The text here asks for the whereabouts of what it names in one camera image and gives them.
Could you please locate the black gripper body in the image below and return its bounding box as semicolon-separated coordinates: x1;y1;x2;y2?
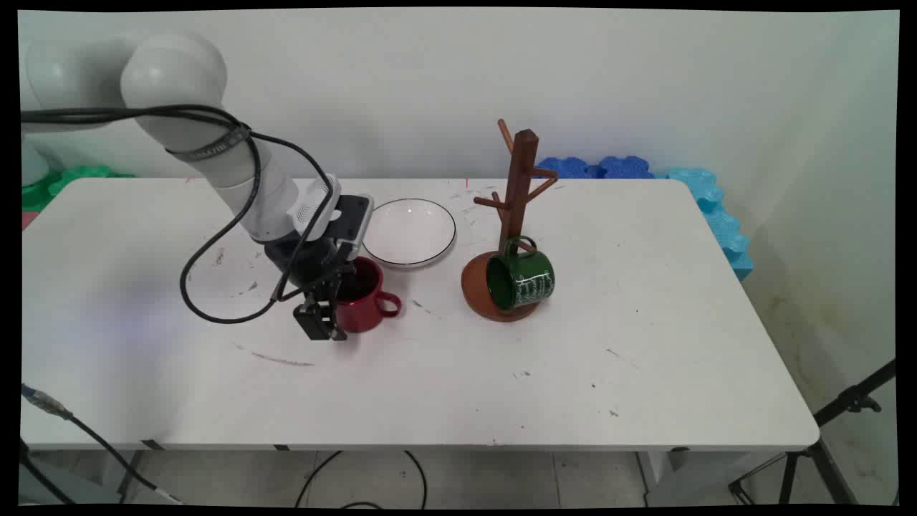
264;235;359;302

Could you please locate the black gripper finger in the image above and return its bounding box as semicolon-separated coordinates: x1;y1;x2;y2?
292;295;336;342
330;269;356;339

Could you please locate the green enamel mug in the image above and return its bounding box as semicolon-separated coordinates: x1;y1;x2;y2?
486;235;557;312

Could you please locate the red ceramic mug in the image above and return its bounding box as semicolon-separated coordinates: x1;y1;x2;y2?
333;256;403;334

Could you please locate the white plate with black rim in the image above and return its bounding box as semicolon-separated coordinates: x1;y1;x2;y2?
361;198;458;270

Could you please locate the brown wooden mug tree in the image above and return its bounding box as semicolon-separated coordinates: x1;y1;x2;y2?
461;118;560;323

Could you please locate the dark metal table leg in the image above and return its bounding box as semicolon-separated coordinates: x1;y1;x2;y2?
115;450;144;502

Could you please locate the green foam mat tile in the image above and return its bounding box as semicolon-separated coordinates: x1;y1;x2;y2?
21;165;137;213

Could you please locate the blue foam mat tile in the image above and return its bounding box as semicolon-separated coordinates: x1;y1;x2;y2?
535;156;601;180
598;155;657;180

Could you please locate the white table leg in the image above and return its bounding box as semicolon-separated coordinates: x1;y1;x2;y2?
636;450;754;507

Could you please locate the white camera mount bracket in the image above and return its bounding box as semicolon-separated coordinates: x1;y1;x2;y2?
287;174;342;239

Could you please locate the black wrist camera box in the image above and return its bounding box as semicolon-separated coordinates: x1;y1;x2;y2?
330;193;375;260

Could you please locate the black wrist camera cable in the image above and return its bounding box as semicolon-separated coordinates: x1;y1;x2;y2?
21;106;339;302

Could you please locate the black cable with metal plug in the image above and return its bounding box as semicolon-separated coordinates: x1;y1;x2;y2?
21;106;355;325

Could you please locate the black velcro cable strap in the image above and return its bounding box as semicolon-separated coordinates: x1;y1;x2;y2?
166;123;253;164

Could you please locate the black floor cable loop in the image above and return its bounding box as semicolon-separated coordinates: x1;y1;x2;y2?
294;450;429;510

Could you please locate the black cable with blue connector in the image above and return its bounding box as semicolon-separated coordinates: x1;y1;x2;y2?
21;383;181;504

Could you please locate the black camera tripod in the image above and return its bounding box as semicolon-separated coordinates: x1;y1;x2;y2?
729;358;898;506

